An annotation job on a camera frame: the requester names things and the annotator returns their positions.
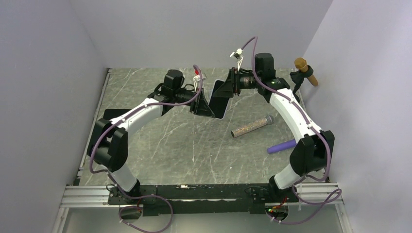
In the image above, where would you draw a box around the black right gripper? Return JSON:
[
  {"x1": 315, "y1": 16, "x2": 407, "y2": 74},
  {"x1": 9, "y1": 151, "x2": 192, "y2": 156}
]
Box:
[{"x1": 213, "y1": 67, "x2": 262, "y2": 98}]

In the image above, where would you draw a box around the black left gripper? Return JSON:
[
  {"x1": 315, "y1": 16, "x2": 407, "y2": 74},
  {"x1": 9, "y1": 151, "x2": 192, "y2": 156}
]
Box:
[{"x1": 174, "y1": 88, "x2": 216, "y2": 118}]

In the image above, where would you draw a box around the black phone purple frame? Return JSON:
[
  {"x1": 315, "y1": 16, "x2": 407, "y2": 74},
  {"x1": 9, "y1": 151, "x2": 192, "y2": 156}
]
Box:
[{"x1": 103, "y1": 109, "x2": 131, "y2": 120}]

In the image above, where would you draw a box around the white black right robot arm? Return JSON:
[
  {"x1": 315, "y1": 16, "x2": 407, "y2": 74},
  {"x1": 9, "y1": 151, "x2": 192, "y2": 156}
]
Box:
[{"x1": 213, "y1": 49, "x2": 335, "y2": 202}]

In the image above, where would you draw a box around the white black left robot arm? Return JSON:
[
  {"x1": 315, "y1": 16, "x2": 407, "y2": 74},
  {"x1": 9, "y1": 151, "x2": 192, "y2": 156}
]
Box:
[{"x1": 87, "y1": 66, "x2": 215, "y2": 204}]

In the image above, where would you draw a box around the glitter rhinestone microphone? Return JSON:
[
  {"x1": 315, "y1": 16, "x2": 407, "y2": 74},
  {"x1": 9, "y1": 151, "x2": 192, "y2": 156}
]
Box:
[{"x1": 231, "y1": 115, "x2": 274, "y2": 138}]

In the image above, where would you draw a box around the black round mic stand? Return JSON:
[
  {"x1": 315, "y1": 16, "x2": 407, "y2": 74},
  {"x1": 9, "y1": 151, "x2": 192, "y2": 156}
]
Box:
[{"x1": 290, "y1": 66, "x2": 313, "y2": 103}]

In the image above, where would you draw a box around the gold microphone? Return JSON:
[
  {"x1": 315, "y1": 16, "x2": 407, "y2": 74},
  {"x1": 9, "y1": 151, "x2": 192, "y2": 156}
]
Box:
[{"x1": 294, "y1": 57, "x2": 319, "y2": 86}]

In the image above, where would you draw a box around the purple microphone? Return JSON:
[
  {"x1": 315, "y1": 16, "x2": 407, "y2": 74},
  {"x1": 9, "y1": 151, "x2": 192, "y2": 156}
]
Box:
[{"x1": 267, "y1": 139, "x2": 296, "y2": 154}]

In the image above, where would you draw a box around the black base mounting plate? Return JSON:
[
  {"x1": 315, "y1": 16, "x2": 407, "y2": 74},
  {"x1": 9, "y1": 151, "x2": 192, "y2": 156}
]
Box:
[{"x1": 107, "y1": 183, "x2": 298, "y2": 216}]

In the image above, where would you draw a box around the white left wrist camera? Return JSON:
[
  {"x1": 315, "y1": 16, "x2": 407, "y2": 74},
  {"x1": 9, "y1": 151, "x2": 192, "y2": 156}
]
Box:
[{"x1": 193, "y1": 70, "x2": 207, "y2": 86}]

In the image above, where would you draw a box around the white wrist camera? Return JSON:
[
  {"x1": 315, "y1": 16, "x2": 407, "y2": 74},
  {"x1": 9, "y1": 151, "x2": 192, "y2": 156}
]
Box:
[
  {"x1": 229, "y1": 48, "x2": 244, "y2": 71},
  {"x1": 193, "y1": 70, "x2": 207, "y2": 86}
]

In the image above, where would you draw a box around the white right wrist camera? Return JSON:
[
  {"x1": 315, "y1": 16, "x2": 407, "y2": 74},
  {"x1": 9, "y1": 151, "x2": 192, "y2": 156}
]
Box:
[{"x1": 229, "y1": 48, "x2": 244, "y2": 71}]

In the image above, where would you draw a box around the aluminium frame rail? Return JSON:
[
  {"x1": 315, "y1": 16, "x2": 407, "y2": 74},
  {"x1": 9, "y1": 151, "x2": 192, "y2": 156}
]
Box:
[{"x1": 60, "y1": 183, "x2": 338, "y2": 208}]

